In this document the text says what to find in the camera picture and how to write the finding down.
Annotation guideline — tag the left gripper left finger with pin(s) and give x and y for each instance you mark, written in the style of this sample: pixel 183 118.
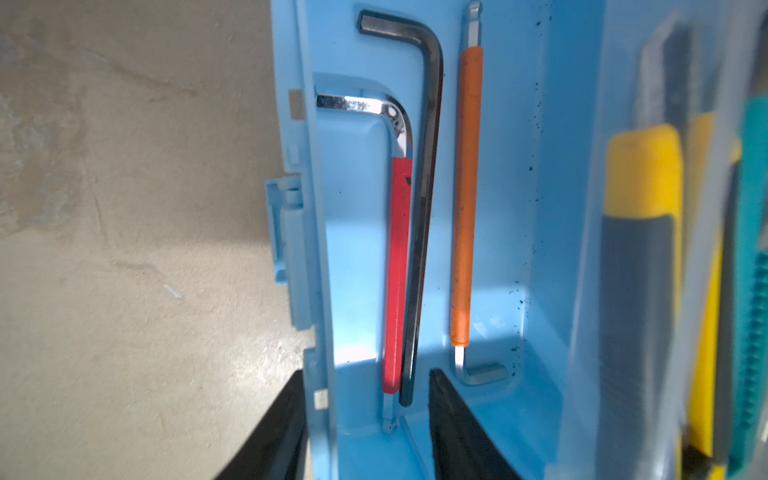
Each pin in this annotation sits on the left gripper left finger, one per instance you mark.
pixel 276 448

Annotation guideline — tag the orange handled hex key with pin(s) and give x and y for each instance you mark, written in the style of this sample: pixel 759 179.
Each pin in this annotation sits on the orange handled hex key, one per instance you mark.
pixel 468 122

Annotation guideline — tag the long black hex key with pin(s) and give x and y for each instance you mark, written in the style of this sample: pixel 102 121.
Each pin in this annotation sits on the long black hex key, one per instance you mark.
pixel 410 31

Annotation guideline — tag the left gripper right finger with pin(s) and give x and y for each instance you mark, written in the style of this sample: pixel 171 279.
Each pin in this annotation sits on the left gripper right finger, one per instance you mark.
pixel 461 448

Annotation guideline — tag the yellow black utility knife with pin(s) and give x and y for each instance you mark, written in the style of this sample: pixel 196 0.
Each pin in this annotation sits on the yellow black utility knife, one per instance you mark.
pixel 653 180

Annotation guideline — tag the teal utility knife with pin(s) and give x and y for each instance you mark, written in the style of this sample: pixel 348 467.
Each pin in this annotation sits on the teal utility knife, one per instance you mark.
pixel 750 281

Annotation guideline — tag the light blue plastic toolbox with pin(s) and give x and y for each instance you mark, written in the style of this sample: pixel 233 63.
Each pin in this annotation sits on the light blue plastic toolbox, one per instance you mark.
pixel 559 81

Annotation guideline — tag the red handled hex key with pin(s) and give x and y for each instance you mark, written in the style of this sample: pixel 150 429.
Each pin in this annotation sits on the red handled hex key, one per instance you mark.
pixel 396 119

